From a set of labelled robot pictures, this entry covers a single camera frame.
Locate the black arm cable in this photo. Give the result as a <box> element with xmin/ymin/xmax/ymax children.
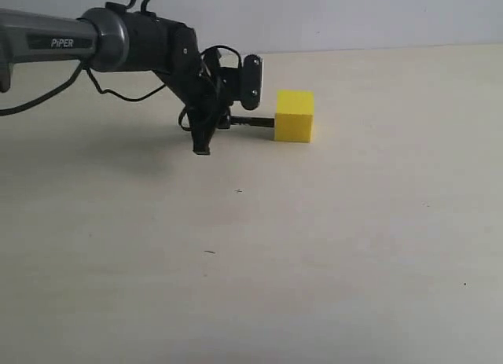
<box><xmin>0</xmin><ymin>0</ymin><xmax>243</xmax><ymax>133</ymax></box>

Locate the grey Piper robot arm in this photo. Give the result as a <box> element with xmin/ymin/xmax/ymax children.
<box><xmin>1</xmin><ymin>4</ymin><xmax>231</xmax><ymax>155</ymax></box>

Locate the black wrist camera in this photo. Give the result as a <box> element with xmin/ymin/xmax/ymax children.
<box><xmin>240</xmin><ymin>54</ymin><xmax>263</xmax><ymax>111</ymax></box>

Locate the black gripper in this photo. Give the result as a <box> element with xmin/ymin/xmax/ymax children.
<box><xmin>184</xmin><ymin>46</ymin><xmax>243</xmax><ymax>156</ymax></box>

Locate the black and white marker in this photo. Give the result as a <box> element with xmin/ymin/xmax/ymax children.
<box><xmin>229</xmin><ymin>116</ymin><xmax>275</xmax><ymax>128</ymax></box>

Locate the yellow foam cube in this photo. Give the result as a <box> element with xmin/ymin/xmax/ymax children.
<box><xmin>274</xmin><ymin>90</ymin><xmax>314</xmax><ymax>143</ymax></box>

